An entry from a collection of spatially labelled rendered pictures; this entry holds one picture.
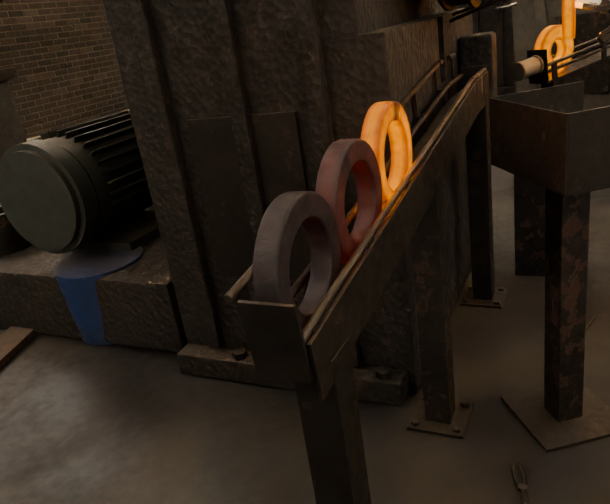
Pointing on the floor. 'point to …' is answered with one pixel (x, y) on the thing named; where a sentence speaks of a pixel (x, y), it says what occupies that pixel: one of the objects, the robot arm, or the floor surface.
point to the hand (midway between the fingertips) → (569, 4)
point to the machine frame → (278, 151)
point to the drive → (82, 235)
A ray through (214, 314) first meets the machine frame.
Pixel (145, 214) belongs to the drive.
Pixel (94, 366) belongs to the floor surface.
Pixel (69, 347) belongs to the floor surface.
